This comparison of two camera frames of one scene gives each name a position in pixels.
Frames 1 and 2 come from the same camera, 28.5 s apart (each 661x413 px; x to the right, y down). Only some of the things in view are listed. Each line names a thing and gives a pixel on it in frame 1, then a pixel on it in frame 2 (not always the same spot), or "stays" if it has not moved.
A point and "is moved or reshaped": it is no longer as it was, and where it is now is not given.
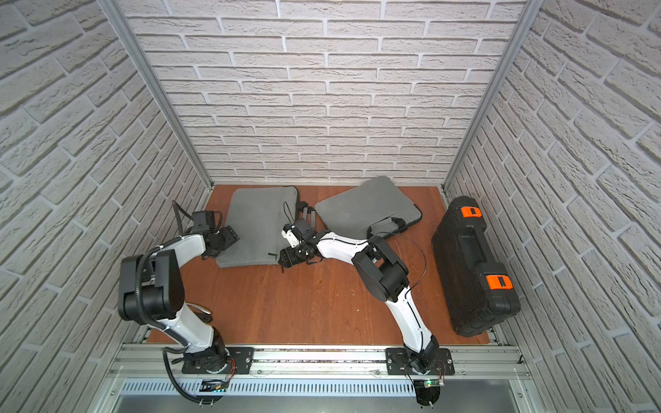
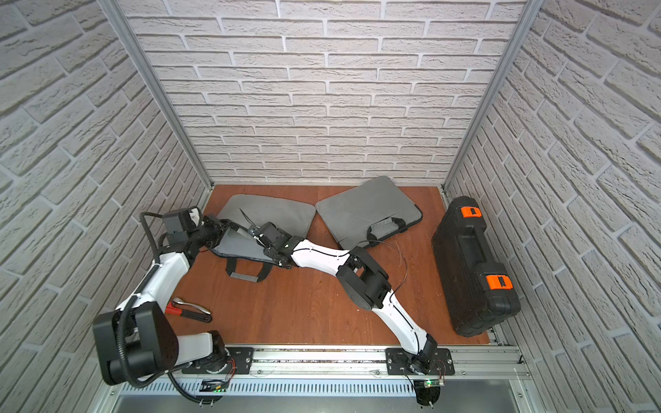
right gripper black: x=288 y=257 to x=270 y=251
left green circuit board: x=214 y=385 stays
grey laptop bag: x=258 y=215 is moved or reshaped
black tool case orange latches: x=479 y=290 stays
